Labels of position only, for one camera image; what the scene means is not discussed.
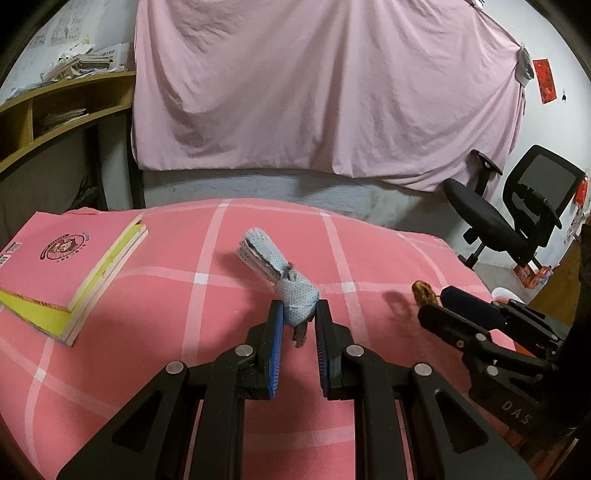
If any brown dried fruit scrap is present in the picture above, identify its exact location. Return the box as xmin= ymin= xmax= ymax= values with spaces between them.
xmin=412 ymin=280 xmax=440 ymax=307

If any grey mesh wrapper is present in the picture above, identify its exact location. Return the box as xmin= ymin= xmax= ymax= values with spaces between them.
xmin=236 ymin=228 xmax=320 ymax=348

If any white red trash bin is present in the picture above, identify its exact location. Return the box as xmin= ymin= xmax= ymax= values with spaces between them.
xmin=491 ymin=287 xmax=525 ymax=304

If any black office chair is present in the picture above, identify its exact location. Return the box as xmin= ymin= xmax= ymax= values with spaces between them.
xmin=443 ymin=145 xmax=585 ymax=268

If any yellow book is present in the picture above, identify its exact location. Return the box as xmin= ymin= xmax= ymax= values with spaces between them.
xmin=1 ymin=224 xmax=148 ymax=346

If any pink checked table cloth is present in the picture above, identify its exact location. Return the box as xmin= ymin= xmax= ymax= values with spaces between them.
xmin=1 ymin=199 xmax=490 ymax=479

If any pink book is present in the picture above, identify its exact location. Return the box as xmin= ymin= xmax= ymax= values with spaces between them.
xmin=1 ymin=208 xmax=142 ymax=311

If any large pink hanging sheet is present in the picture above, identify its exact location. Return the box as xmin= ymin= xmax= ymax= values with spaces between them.
xmin=133 ymin=1 xmax=525 ymax=192

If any wooden curved shelf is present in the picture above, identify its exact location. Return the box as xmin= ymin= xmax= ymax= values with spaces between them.
xmin=1 ymin=71 xmax=135 ymax=174

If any pile of papers on shelf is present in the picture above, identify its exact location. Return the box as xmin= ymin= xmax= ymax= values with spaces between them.
xmin=40 ymin=42 xmax=131 ymax=83

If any red paper on wall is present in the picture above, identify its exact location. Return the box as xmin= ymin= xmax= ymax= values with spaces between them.
xmin=533 ymin=59 xmax=557 ymax=104

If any white paper notice on wall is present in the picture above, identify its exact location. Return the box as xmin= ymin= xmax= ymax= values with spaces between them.
xmin=27 ymin=0 xmax=109 ymax=48

